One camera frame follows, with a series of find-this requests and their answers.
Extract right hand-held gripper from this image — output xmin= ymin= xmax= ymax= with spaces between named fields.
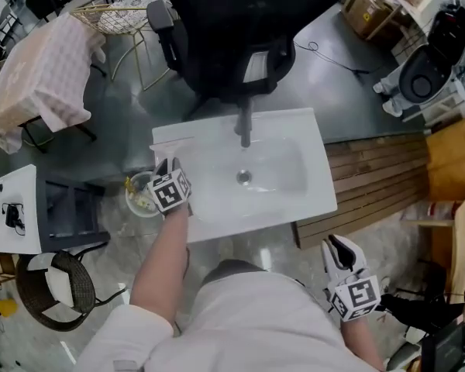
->
xmin=320 ymin=233 xmax=383 ymax=323

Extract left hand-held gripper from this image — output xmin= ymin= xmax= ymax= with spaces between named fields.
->
xmin=146 ymin=156 xmax=193 ymax=215

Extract white squeegee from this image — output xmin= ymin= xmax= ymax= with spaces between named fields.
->
xmin=149 ymin=136 xmax=198 ymax=170

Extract person's right forearm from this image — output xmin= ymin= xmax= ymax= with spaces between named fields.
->
xmin=340 ymin=315 xmax=385 ymax=372

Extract person's left forearm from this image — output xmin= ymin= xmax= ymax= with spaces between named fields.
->
xmin=129 ymin=202 xmax=191 ymax=327

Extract white bin with rubbish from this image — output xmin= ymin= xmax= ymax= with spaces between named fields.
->
xmin=124 ymin=170 xmax=164 ymax=219

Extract wooden slat panel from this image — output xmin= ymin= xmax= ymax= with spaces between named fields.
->
xmin=292 ymin=131 xmax=432 ymax=250

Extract white sink basin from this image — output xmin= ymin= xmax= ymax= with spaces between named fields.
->
xmin=150 ymin=107 xmax=339 ymax=244

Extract black faucet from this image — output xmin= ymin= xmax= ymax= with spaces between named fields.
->
xmin=234 ymin=95 xmax=255 ymax=149

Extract black cloth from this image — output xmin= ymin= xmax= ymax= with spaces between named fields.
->
xmin=378 ymin=291 xmax=465 ymax=335

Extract person's grey trousers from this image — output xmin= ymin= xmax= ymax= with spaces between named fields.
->
xmin=201 ymin=259 xmax=267 ymax=284

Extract person's white shirt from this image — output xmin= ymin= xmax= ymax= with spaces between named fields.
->
xmin=73 ymin=271 xmax=381 ymax=372

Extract black laptop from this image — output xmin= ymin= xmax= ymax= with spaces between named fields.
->
xmin=420 ymin=319 xmax=465 ymax=372

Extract black office chair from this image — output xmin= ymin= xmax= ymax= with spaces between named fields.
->
xmin=146 ymin=0 xmax=360 ymax=106

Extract yellow-brown cardboard box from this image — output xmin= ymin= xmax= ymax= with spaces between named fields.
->
xmin=425 ymin=113 xmax=465 ymax=204

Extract table with pink checked cloth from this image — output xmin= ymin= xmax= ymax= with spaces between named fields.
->
xmin=0 ymin=12 xmax=108 ymax=155

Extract dark wicker chair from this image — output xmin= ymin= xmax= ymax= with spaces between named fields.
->
xmin=14 ymin=249 xmax=128 ymax=332

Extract white side table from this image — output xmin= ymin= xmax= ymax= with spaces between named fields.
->
xmin=0 ymin=164 xmax=43 ymax=256

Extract black and white open appliance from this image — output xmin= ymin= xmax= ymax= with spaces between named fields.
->
xmin=395 ymin=1 xmax=465 ymax=106

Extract yellow object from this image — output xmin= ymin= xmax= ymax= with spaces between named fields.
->
xmin=0 ymin=298 xmax=19 ymax=319

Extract gold wire chair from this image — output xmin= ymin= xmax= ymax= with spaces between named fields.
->
xmin=70 ymin=0 xmax=172 ymax=91

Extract black power adapter with cable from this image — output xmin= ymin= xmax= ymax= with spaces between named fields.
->
xmin=1 ymin=201 xmax=26 ymax=236

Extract black floor cable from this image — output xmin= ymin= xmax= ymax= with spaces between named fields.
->
xmin=293 ymin=40 xmax=374 ymax=76

